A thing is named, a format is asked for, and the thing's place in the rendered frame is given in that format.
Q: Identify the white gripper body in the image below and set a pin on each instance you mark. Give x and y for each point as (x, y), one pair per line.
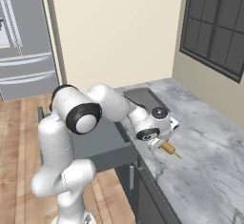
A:
(154, 144)

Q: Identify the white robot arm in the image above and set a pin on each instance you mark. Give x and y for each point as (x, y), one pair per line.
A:
(57, 145)

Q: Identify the grey open drawer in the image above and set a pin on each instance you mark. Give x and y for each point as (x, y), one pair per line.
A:
(101, 142)

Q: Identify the dark grey drawer front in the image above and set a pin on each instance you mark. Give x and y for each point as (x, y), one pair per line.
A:
(152, 199)

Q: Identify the dark grey rectangular basin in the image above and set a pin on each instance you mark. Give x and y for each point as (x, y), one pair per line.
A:
(144, 97)

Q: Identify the grey cupboard door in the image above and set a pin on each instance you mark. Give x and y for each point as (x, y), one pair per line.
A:
(124, 183)

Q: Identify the dark framed window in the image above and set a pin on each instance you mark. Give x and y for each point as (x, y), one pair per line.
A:
(216, 24)

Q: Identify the grey tall side panel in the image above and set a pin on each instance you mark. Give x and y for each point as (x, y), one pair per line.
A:
(57, 30)

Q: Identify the grey fridge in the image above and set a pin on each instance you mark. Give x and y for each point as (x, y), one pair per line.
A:
(25, 43)

